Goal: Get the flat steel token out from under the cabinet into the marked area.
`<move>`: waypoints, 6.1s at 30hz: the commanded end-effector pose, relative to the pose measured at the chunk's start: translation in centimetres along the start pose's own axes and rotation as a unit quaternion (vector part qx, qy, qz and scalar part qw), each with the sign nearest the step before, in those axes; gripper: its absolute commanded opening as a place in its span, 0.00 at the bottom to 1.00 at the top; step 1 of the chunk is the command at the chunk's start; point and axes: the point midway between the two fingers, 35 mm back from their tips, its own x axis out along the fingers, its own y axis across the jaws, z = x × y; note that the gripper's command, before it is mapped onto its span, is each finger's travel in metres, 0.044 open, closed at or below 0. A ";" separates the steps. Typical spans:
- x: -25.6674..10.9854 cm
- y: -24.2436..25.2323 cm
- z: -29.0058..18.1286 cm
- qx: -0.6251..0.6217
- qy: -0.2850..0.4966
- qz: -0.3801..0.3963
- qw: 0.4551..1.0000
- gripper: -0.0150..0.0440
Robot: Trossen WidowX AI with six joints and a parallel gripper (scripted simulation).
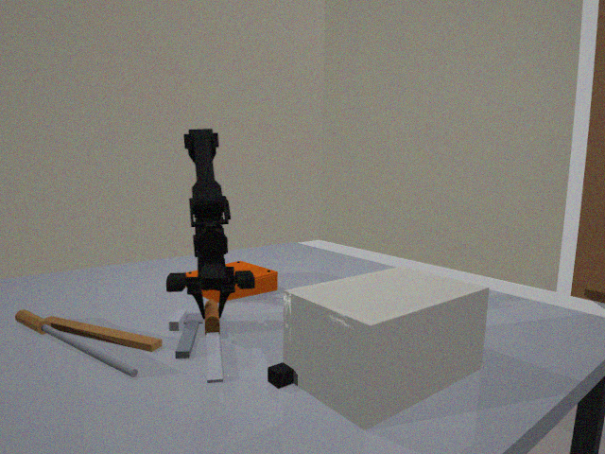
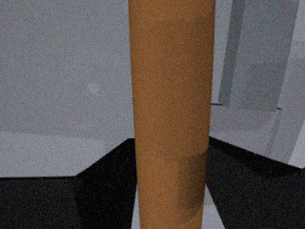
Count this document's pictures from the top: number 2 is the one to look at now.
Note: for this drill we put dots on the small grey block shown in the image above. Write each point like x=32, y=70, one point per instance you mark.
x=289, y=143

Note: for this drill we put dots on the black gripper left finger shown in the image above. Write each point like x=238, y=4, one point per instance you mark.
x=101, y=197

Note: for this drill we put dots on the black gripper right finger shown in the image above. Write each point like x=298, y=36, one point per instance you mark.
x=251, y=191

